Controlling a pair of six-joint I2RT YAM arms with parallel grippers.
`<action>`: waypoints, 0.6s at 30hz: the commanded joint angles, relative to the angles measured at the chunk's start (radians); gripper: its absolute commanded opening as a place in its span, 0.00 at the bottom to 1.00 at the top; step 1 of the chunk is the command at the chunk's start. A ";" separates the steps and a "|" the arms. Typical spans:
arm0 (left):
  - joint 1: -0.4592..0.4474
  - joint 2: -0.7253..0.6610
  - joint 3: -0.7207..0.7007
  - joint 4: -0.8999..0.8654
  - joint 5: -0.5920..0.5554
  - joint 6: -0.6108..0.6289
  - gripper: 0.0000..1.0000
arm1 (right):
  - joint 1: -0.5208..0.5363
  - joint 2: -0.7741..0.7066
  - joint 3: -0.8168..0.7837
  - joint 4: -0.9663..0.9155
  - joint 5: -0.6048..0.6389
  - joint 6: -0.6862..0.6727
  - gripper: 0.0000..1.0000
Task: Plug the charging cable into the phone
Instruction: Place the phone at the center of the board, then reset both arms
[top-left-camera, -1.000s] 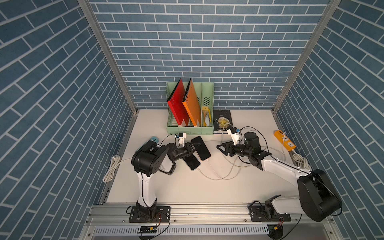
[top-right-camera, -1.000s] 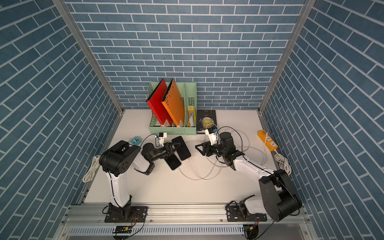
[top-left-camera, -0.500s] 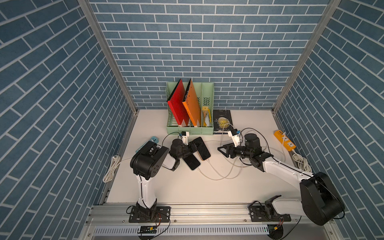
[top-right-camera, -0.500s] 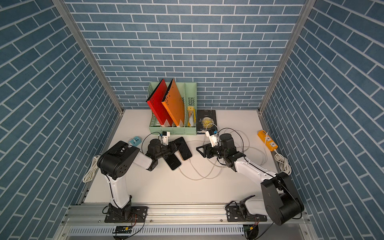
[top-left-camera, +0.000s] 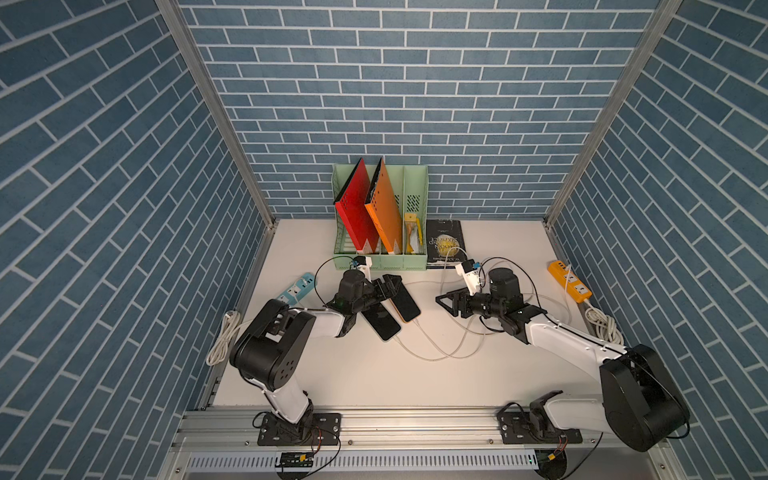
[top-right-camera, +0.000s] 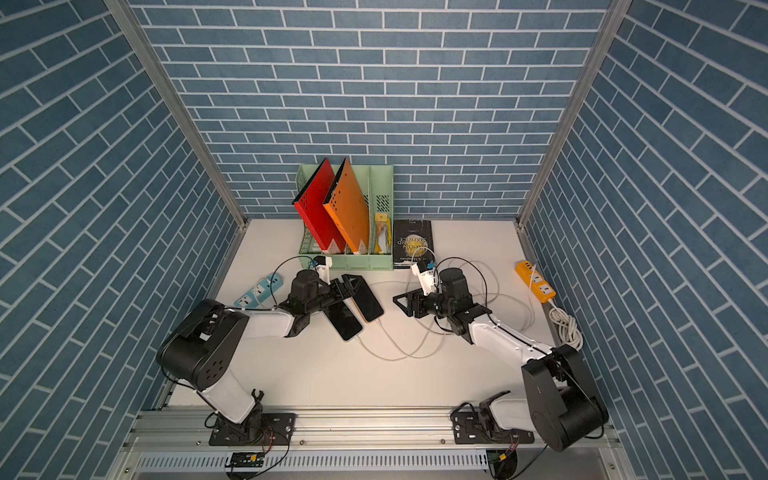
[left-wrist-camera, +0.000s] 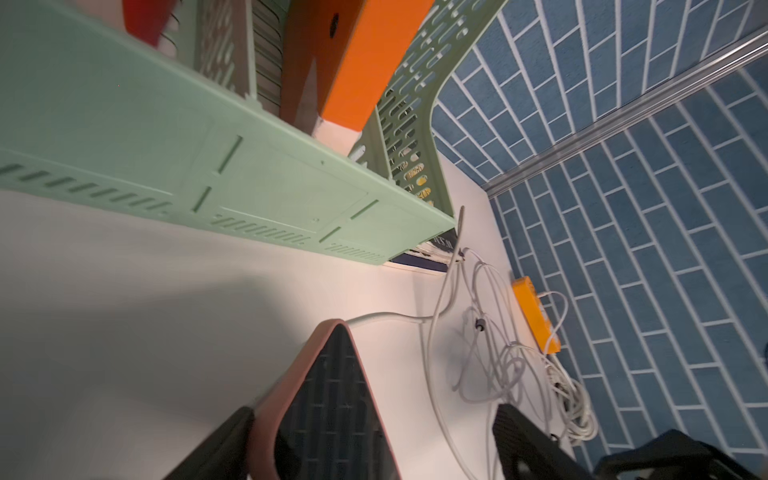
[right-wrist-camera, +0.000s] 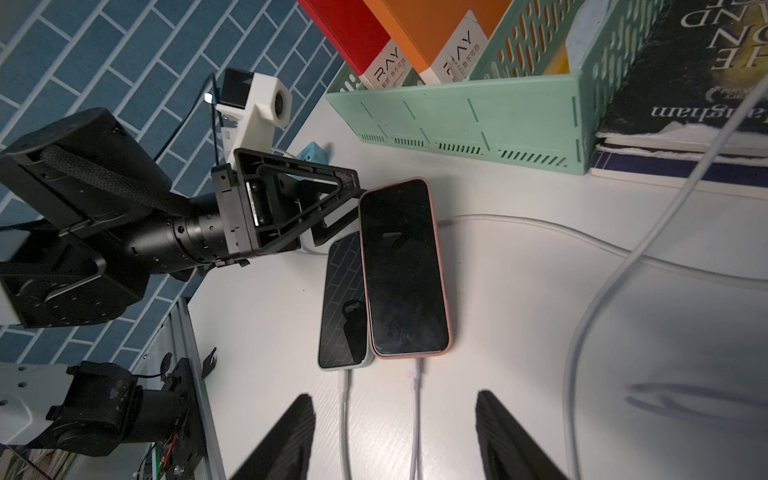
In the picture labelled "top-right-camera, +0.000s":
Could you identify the green plastic file organizer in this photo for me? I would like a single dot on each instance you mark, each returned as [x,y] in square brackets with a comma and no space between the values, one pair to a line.
[376,183]

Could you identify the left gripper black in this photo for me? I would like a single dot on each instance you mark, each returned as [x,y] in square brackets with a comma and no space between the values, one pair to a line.
[342,294]

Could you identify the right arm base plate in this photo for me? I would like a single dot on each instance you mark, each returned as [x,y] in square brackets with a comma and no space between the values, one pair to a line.
[474,428]

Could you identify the aluminium corner post right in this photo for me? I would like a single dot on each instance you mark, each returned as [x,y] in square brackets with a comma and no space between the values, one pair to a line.
[614,16]

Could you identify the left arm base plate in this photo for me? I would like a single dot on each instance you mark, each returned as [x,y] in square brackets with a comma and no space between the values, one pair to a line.
[258,429]

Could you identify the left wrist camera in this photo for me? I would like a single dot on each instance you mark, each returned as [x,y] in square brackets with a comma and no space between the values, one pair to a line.
[322,265]

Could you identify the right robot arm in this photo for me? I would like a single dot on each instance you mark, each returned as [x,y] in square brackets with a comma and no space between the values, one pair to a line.
[563,401]

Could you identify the orange power strip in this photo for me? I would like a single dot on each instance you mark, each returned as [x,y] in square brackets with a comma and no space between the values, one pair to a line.
[530,275]

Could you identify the aluminium front rail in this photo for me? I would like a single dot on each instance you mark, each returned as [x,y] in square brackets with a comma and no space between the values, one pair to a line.
[321,442]

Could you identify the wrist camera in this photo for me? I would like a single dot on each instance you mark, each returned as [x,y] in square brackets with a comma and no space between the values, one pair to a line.
[322,265]
[426,276]

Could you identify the aluminium corner post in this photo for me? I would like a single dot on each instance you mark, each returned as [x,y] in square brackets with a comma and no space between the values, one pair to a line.
[147,56]
[614,16]

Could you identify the red folder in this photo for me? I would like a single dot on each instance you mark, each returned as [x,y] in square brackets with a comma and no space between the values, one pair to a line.
[309,203]

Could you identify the black control board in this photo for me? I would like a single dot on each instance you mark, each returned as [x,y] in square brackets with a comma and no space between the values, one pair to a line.
[247,460]

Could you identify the aluminium corner post left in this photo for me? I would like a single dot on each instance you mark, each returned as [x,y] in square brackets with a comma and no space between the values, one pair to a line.
[147,56]

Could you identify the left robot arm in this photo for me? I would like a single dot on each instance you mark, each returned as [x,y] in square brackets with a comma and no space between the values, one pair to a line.
[200,350]

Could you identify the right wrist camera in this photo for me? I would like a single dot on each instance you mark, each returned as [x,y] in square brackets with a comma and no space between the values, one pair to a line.
[426,276]

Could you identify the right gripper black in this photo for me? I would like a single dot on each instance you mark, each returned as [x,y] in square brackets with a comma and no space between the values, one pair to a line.
[410,310]

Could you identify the orange folder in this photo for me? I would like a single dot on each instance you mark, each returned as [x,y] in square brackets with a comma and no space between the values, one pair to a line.
[346,206]

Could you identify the black paperback book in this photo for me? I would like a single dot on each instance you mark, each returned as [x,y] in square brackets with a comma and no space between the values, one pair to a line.
[412,242]

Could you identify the teal power strip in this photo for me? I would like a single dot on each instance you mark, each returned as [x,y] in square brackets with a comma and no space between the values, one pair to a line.
[260,293]

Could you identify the pink case phone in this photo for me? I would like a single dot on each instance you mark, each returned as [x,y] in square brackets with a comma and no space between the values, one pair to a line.
[365,305]

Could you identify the white case phone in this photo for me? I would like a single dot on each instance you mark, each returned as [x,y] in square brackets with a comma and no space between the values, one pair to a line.
[343,320]

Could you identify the yellow small booklet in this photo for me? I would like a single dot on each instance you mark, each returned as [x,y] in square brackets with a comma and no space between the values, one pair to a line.
[383,235]

